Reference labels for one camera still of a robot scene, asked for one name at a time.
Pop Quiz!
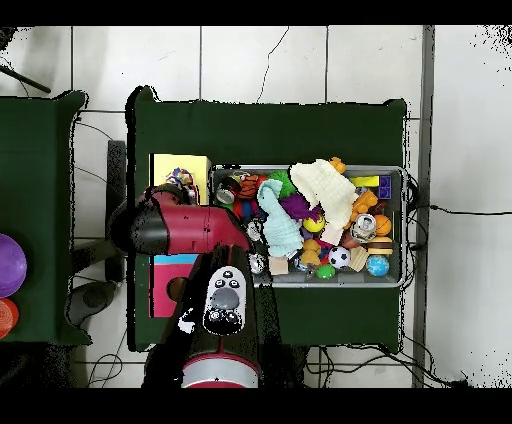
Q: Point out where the light blue knitted cloth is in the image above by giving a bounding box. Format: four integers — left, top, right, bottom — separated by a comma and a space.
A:
256, 178, 305, 258

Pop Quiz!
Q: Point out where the cream knitted cloth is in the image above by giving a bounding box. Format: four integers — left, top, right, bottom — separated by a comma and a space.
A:
288, 158, 359, 231

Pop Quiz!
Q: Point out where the wooden box with three holes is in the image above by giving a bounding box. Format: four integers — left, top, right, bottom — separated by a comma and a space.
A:
147, 153, 213, 319

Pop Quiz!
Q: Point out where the silver mesh bin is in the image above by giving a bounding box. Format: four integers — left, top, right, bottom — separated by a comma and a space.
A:
209, 163, 407, 289

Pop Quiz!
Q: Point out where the purple spiky toy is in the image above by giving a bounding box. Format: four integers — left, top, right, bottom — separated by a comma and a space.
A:
279, 193, 323, 221

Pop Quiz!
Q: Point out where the brown plush toy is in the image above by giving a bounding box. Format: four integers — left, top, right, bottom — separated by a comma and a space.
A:
300, 238, 322, 267

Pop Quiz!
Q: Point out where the dark green table cloth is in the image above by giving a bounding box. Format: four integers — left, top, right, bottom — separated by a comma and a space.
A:
0, 90, 93, 347
126, 85, 409, 353

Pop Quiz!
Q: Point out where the small soccer ball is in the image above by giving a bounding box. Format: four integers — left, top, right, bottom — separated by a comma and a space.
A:
328, 245, 352, 269

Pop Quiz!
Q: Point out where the silver drink can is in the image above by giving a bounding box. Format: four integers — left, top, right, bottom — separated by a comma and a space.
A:
350, 213, 378, 244

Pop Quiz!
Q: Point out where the long orange building block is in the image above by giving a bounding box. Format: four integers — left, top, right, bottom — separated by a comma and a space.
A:
347, 189, 379, 222

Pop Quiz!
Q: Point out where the orange toy basketball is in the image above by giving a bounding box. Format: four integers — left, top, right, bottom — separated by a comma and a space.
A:
374, 214, 393, 237

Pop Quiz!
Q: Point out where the black stand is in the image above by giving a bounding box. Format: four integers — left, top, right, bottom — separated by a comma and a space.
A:
65, 139, 128, 327

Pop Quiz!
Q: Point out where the purple bowl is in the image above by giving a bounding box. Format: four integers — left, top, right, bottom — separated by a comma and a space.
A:
0, 232, 28, 298

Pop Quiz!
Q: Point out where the black rod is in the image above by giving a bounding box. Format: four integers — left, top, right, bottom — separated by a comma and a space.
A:
0, 63, 52, 94

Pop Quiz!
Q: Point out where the orange ribbed disc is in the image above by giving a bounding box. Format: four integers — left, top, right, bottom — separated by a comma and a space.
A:
0, 297, 20, 340

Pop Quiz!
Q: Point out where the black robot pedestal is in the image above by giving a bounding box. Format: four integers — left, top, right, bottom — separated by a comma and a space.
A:
275, 343, 309, 388

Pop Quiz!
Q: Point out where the black cable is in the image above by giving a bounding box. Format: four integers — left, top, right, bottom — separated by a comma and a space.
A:
429, 204, 512, 216

